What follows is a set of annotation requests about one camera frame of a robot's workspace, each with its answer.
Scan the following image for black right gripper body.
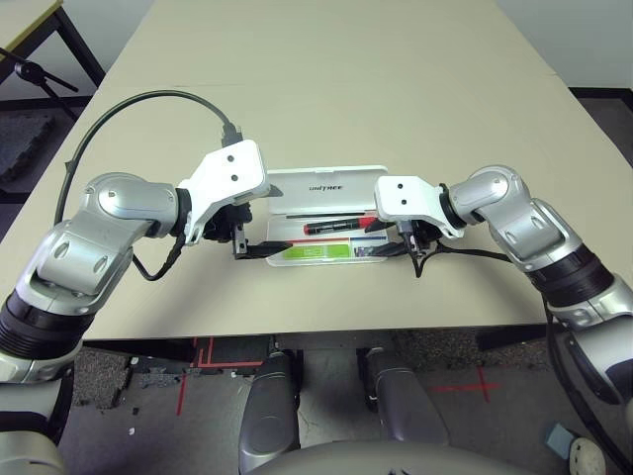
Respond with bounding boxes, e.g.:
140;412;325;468
395;220;443;253

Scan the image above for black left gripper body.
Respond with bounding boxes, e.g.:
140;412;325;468
205;202;253;242

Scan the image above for black marker with red cap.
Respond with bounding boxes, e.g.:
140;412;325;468
303;216;380;237

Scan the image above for white plastic pencil case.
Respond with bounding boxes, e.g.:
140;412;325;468
265;163;392;268

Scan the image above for red floor tape lines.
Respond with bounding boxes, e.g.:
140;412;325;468
175;335;263;420

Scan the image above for grey robot right leg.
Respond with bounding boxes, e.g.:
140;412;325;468
363;348;451;446

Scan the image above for grey robot leg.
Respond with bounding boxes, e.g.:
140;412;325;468
238;350;304;464
363;348;451;446

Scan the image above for grey robot left leg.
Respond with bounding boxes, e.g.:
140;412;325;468
238;350;304;464

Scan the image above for red floor tape cross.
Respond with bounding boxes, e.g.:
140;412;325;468
428;365;501;403

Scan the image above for grey robot torso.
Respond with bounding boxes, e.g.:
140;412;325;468
241;441;525;475

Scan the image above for black foam floor mat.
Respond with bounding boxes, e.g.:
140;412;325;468
0;111;60;182

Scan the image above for small blue box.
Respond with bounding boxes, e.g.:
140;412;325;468
545;423;583;459

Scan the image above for black tripod stand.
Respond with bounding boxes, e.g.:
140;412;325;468
0;47;80;123

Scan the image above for white round object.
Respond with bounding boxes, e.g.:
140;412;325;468
568;434;607;475

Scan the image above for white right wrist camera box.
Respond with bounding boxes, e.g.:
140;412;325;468
373;174;466;240

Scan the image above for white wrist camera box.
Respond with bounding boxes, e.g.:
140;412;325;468
176;140;272;247
373;174;466;240

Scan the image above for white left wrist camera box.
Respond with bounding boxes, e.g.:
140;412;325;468
176;140;272;247

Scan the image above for beige side table black frame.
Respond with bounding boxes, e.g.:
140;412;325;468
0;0;108;118

